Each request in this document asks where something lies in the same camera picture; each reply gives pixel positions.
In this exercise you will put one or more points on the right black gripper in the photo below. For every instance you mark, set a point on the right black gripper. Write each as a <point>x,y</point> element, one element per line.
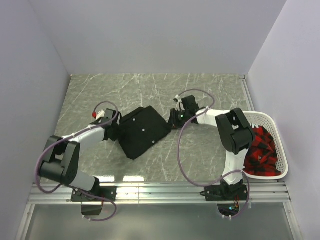
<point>173,122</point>

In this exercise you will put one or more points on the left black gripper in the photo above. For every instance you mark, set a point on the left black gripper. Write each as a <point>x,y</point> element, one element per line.
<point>117,125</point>

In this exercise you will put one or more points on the black long sleeve shirt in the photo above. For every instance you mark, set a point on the black long sleeve shirt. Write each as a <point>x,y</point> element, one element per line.
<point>142,129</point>

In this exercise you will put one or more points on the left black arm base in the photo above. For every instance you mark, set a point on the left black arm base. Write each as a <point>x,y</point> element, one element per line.
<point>106,192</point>

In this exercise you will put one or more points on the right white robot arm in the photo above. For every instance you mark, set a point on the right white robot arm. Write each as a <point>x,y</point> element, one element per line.
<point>235,132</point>

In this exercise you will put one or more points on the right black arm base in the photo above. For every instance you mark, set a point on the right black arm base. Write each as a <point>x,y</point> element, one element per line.
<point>225,193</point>

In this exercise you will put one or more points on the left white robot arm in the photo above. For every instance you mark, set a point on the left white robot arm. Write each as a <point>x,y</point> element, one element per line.
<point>59,161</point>

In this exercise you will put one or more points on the white plastic laundry basket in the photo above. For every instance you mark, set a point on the white plastic laundry basket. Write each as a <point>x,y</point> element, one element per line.
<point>268,123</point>

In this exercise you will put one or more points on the red black plaid shirt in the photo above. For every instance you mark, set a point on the red black plaid shirt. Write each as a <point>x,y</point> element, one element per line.
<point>262,156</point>

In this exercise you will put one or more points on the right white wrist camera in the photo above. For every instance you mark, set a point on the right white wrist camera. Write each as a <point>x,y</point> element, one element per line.
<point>179,104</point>

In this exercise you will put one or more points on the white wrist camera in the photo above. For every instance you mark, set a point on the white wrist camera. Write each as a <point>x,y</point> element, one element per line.
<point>97,115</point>
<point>179,104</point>

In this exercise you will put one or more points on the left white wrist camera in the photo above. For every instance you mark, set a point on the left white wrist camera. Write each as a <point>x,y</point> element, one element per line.
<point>97,115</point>

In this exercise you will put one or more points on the aluminium mounting rail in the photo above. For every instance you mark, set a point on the aluminium mounting rail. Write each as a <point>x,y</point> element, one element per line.
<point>164,193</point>

